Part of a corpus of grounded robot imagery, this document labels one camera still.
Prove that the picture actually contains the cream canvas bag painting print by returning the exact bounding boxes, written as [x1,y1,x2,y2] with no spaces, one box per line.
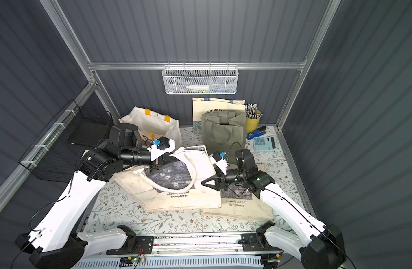
[200,165,274,223]

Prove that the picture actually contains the cream canvas bag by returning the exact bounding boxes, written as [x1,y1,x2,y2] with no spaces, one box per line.
[112,145,222,213]

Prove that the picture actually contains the olive green tote bag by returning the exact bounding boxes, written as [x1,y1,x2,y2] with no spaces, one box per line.
[201,110,247,164]

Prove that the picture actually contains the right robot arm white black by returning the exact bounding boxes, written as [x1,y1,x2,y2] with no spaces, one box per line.
[202,149,348,269]

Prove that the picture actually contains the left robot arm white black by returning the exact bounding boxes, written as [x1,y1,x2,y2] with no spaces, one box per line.
[15,123,176,269]

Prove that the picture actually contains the cream tote bag black lettering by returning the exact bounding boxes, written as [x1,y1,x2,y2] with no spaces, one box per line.
[192,98,245,122]

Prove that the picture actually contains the light blue calculator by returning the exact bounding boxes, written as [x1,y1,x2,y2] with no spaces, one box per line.
[254,136,278,152]

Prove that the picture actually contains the blue stapler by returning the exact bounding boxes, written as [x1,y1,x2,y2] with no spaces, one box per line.
[246,126,266,141]

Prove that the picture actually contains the yellow pen holder cup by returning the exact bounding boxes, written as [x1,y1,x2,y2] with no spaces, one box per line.
[245,103,263,133]

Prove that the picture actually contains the floral table mat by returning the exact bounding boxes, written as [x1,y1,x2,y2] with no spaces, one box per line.
[84,145,304,234]

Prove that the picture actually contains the black notebook in basket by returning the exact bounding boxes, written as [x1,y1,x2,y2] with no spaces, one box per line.
[68,122,108,148]

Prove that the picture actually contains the white bottle in basket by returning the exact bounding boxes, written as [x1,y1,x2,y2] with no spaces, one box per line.
[186,85,210,92]

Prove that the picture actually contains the small green circuit board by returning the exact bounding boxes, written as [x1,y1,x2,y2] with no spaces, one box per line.
[118,256,142,269]

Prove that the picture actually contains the white tote bag yellow handles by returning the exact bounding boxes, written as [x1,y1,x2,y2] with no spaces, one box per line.
[120,106,182,149]

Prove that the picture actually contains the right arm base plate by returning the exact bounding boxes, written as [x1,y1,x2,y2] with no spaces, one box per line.
[237,233,280,252]

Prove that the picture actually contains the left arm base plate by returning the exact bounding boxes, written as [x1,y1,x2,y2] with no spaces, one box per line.
[106,235,154,256]

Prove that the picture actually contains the white wire mesh basket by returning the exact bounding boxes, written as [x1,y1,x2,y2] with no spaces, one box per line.
[162,65,239,95]

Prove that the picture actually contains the black wire wall basket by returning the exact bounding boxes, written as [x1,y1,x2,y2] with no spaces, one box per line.
[19,102,113,183]

